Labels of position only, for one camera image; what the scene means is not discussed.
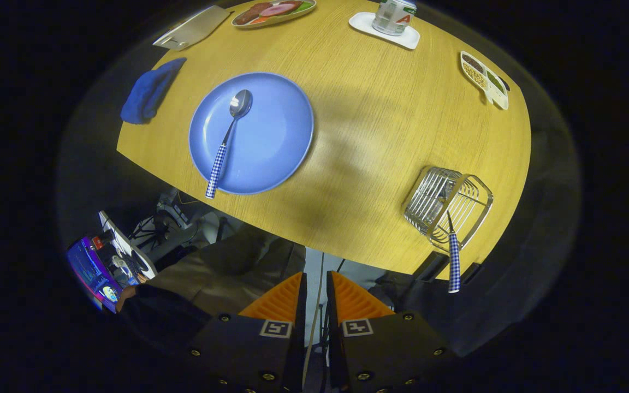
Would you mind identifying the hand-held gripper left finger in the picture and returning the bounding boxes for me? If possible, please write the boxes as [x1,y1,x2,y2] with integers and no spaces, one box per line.
[186,272,308,393]

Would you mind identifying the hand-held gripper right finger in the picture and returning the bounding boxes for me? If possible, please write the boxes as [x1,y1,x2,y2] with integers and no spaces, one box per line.
[325,270,453,393]

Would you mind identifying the fork with checked handle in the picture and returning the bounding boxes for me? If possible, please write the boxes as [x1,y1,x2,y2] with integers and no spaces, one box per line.
[443,210,461,294]

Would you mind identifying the spoon with checked handle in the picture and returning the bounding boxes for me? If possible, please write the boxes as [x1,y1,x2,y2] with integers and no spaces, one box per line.
[205,89,253,199]

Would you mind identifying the person's beige trousers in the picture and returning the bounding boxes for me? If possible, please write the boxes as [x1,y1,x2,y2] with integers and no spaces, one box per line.
[145,227,307,317]

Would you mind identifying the blue round plate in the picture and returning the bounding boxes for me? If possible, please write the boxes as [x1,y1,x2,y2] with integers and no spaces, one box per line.
[188,72,315,196]

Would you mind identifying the white flat device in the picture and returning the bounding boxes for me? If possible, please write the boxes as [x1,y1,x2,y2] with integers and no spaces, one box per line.
[99,210,158,280]

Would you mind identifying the purple lit screen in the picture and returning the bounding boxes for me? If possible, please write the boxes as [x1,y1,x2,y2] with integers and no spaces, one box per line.
[66,236,124,313]

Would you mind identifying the blue folded cloth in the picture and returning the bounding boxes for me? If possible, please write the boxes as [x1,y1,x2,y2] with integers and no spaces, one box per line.
[120,57,187,125]

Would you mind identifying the white divided condiment dish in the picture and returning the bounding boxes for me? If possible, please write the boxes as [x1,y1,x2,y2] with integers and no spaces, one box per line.
[460,51,510,111]

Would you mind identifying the white square coaster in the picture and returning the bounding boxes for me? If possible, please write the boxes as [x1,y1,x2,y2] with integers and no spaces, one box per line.
[348,12,421,50]

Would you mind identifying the silver drink can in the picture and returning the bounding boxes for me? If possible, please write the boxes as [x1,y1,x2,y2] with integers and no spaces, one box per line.
[372,0,418,37]

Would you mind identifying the oval plate of food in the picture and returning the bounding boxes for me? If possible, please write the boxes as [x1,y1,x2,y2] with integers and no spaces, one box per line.
[231,0,317,29]

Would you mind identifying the white toaster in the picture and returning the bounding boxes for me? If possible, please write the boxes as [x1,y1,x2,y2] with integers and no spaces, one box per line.
[152,5,234,51]

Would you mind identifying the metal wire basket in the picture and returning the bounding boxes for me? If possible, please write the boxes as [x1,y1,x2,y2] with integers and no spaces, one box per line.
[401,166,494,253]

